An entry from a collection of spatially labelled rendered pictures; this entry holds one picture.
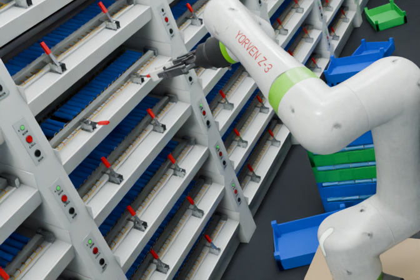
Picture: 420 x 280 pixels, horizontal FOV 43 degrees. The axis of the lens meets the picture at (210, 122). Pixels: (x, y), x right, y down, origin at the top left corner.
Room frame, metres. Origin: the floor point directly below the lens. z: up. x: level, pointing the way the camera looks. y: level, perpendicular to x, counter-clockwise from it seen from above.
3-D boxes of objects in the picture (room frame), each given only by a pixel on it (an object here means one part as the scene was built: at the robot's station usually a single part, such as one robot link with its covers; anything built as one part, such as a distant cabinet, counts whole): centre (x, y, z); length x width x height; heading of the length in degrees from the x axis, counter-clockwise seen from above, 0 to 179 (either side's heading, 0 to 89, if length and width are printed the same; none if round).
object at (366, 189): (1.76, -0.48, 0.12); 0.30 x 0.20 x 0.08; 62
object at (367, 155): (1.76, -0.48, 0.28); 0.30 x 0.20 x 0.08; 62
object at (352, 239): (1.01, -0.22, 0.48); 0.16 x 0.13 x 0.19; 100
